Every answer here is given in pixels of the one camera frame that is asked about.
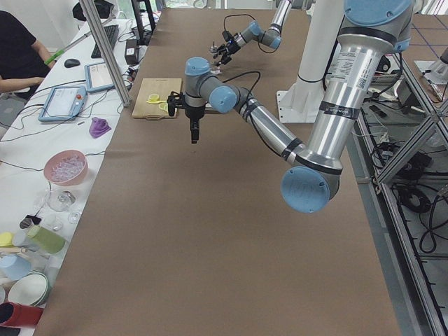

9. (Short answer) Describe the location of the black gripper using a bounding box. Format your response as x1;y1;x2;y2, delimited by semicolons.
216;40;239;67
185;105;205;144

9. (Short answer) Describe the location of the clear glass sauce bottle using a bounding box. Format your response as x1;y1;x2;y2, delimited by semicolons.
209;41;221;75

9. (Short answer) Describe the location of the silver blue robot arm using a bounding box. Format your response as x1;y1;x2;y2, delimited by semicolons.
181;1;414;213
212;0;293;67

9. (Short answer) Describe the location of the green cup lying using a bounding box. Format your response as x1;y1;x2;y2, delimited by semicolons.
26;225;66;254

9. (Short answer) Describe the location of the yellow small cup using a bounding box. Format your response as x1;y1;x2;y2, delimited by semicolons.
0;232;14;248

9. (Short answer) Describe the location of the light blue cup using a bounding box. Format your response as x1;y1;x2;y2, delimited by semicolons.
1;255;32;281

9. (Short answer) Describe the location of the red cup lying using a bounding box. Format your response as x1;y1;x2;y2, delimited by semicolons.
1;302;43;328

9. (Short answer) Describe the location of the lemon slice middle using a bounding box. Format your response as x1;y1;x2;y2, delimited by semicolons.
158;103;168;112

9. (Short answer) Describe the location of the yellow plastic knife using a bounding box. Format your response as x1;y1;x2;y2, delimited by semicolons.
146;100;167;104

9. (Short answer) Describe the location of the bamboo cutting board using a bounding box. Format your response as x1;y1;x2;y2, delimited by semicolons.
132;78;182;120

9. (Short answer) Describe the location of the black power adapter box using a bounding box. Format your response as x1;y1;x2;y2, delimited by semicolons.
125;39;139;65

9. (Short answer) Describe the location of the purple silicone object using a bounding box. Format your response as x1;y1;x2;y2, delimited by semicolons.
89;117;111;139

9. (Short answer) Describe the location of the far blue teach pendant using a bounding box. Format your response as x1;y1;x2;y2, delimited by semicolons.
84;62;115;93

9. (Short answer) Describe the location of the blue teach pendant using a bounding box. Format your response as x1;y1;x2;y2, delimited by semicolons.
38;85;88;123
84;62;115;93

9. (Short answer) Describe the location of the black keyboard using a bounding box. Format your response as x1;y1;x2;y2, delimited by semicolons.
90;24;120;60

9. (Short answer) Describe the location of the near blue teach pendant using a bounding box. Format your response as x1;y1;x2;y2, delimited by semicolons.
38;85;88;123

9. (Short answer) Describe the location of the pink bowl with ice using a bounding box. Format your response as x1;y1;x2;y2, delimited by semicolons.
43;150;88;186

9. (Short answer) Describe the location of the black computer mouse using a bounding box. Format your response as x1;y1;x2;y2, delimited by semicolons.
64;58;81;69

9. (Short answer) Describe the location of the clear wine glass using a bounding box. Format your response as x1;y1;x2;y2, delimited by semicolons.
44;190;82;225

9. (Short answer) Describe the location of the person in black shirt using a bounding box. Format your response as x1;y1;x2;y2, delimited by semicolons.
0;10;55;99

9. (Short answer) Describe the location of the white green bowl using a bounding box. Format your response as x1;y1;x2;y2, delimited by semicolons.
8;272;51;307

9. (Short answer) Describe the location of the aluminium frame post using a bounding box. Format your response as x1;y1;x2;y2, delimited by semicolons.
79;0;131;107

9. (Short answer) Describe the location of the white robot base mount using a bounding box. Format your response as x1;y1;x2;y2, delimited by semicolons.
277;0;344;123

